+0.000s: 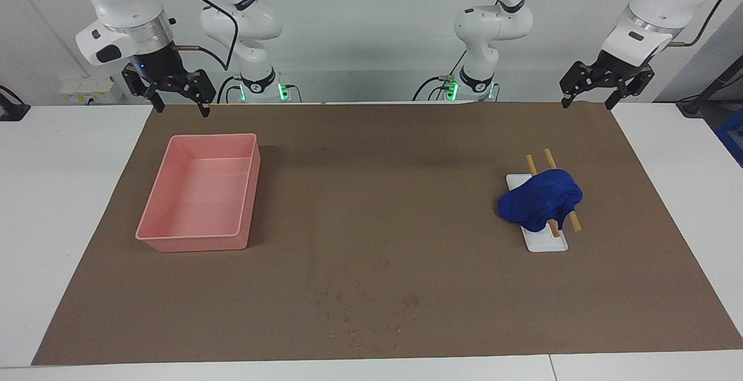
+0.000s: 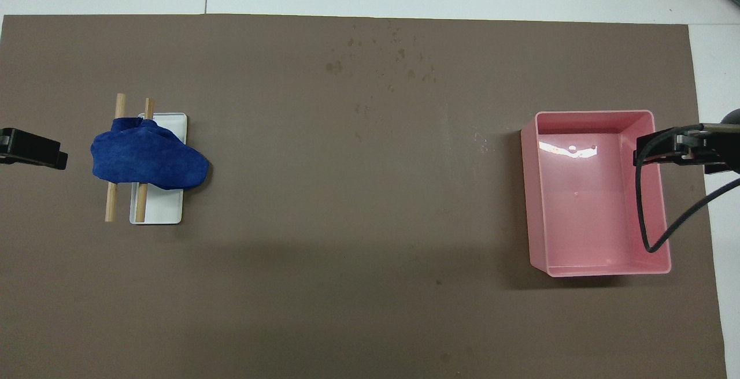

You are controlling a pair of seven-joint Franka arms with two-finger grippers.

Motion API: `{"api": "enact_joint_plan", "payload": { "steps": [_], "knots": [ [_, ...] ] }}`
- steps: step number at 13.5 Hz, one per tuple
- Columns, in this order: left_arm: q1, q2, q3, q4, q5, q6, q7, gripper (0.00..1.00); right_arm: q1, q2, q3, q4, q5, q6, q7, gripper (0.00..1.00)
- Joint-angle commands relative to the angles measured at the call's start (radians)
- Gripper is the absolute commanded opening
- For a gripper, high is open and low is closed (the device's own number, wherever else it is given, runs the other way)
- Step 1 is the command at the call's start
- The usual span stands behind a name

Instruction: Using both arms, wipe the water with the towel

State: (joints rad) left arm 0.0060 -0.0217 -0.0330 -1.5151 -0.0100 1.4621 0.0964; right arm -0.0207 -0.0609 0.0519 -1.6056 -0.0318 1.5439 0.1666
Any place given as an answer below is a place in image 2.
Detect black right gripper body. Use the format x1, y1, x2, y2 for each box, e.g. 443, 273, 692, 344
675, 124, 730, 174

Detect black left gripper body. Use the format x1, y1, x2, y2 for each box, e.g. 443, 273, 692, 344
0, 128, 62, 168

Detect blue towel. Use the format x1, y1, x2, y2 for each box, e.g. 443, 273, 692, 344
90, 116, 210, 191

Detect white towel rack tray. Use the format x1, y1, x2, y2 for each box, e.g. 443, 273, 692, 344
129, 113, 188, 225

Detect spilled water droplets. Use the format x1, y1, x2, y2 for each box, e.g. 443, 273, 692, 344
324, 21, 440, 143

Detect wooden dowel rod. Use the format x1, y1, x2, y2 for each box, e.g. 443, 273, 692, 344
136, 98, 155, 222
105, 93, 127, 222

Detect pink plastic bin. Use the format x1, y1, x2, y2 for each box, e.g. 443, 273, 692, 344
520, 110, 672, 277

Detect brown table mat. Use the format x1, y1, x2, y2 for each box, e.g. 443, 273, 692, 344
0, 14, 728, 379

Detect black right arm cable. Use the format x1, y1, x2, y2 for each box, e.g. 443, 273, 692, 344
634, 125, 740, 254

